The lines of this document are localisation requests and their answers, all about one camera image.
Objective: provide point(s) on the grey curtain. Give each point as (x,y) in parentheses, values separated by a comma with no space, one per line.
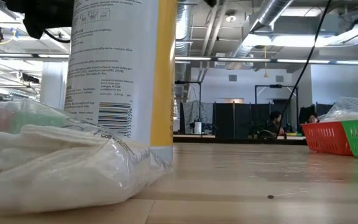
(197,112)

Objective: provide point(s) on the red plastic basket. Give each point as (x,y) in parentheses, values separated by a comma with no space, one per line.
(325,138)

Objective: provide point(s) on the white yellow wipes canister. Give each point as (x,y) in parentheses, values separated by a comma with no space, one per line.
(113,62)

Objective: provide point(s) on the silver spiral ceiling duct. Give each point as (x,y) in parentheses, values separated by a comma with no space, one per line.
(269,14)

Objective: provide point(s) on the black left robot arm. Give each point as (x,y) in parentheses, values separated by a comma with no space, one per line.
(48,14)

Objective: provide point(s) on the black partition panels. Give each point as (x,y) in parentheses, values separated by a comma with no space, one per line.
(241,121)

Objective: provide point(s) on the black metal station frame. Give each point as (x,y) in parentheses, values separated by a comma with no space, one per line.
(275,86)
(188,82)

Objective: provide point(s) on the silver ribbed vertical duct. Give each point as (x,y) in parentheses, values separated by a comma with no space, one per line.
(183,37)

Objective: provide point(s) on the dark background desk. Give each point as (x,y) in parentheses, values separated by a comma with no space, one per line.
(244,140)

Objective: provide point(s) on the ceiling light rail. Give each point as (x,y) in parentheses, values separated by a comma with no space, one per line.
(244,59)
(17,56)

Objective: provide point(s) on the person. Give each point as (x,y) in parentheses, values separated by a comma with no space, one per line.
(275,119)
(312,119)

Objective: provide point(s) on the white room pillar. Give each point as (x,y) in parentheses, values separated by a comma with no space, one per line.
(53,87)

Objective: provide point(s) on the white jug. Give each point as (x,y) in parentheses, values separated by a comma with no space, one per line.
(198,128)

